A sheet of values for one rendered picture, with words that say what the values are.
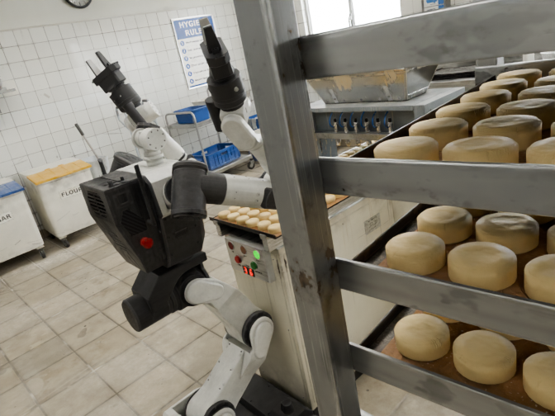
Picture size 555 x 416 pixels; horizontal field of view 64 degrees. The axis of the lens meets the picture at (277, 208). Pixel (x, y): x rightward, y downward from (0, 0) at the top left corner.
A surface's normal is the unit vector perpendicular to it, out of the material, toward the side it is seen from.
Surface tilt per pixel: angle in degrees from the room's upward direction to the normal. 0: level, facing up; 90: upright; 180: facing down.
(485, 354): 0
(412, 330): 0
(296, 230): 90
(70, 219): 93
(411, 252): 0
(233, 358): 33
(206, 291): 90
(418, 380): 90
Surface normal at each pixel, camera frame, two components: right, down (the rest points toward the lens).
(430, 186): -0.65, 0.38
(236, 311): 0.66, 0.15
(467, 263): -0.19, -0.92
